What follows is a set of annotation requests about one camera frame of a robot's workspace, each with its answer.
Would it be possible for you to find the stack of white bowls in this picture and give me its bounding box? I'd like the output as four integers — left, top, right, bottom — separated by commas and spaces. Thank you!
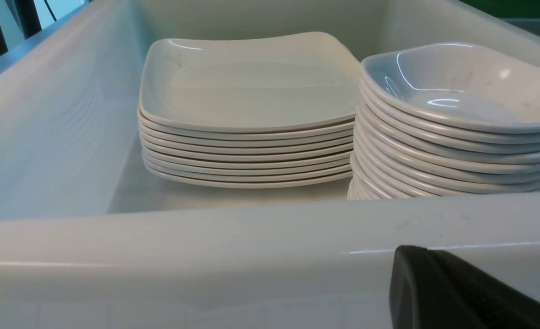
347, 43, 540, 200

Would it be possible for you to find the stack of white square plates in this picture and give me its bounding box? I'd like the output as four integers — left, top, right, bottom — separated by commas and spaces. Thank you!
138, 32, 359, 189

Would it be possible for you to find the large white plastic tub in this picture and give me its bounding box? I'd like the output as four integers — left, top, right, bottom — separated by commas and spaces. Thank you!
0, 0, 540, 329

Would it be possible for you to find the green cloth backdrop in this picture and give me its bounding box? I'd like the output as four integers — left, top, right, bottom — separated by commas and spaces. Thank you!
462, 0, 540, 19

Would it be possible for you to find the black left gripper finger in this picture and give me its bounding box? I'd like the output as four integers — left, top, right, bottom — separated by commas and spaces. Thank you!
389, 245, 540, 329

